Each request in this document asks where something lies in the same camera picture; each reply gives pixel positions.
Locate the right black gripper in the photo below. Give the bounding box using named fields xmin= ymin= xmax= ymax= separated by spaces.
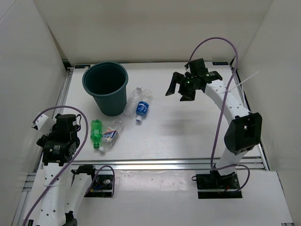
xmin=165 ymin=73 xmax=199 ymax=102

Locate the clear bottle red-blue label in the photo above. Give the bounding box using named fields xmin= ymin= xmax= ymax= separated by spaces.
xmin=99 ymin=120 xmax=124 ymax=152

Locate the clear bottle blue label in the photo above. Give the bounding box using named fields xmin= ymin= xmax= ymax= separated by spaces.
xmin=135 ymin=89 xmax=153 ymax=123

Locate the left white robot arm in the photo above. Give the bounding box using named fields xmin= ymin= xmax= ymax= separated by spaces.
xmin=25 ymin=114 xmax=99 ymax=226

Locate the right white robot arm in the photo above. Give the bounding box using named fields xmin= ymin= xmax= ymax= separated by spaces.
xmin=166 ymin=59 xmax=262 ymax=188

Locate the dark green plastic bin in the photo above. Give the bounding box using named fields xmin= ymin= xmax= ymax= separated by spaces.
xmin=82 ymin=62 xmax=128 ymax=117

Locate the green plastic bottle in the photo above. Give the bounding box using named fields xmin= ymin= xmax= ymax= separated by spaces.
xmin=90 ymin=119 xmax=102 ymax=149

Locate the white zip tie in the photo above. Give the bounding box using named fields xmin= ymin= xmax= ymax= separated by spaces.
xmin=224 ymin=70 xmax=261 ymax=95

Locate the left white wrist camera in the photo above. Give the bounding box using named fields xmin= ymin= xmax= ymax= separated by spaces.
xmin=32 ymin=114 xmax=55 ymax=134

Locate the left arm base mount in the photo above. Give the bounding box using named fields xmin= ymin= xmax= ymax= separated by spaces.
xmin=84 ymin=165 xmax=116 ymax=198

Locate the aluminium table frame rail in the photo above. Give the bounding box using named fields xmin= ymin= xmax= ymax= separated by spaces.
xmin=18 ymin=61 xmax=294 ymax=226

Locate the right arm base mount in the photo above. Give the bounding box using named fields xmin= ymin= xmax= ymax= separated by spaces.
xmin=191 ymin=170 xmax=242 ymax=199

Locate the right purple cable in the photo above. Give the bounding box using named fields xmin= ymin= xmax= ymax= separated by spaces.
xmin=189 ymin=37 xmax=250 ymax=193

